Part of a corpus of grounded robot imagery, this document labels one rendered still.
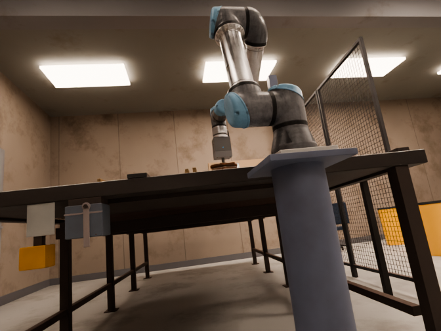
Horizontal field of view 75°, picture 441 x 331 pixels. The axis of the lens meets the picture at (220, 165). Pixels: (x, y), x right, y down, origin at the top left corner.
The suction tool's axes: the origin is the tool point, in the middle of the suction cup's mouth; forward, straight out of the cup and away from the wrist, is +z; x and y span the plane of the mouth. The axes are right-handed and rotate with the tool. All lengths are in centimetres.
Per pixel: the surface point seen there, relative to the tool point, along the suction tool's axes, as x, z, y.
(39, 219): 16, 18, 77
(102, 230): 21, 25, 54
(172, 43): -235, -240, -2
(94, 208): 21, 17, 56
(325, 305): 59, 53, -10
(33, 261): 19, 33, 77
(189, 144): -475, -160, -39
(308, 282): 57, 47, -7
